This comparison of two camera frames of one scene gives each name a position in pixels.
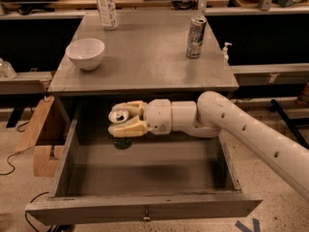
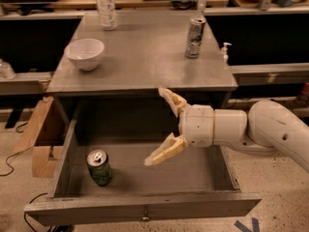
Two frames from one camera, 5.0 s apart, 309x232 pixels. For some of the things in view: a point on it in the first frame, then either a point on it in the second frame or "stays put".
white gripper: [158, 116] -> [197, 125]
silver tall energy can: [195, 37] stays put
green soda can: [123, 142] -> [99, 167]
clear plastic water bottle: [107, 8] stays put
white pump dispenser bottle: [225, 51] stays put
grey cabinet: [144, 57] stays put
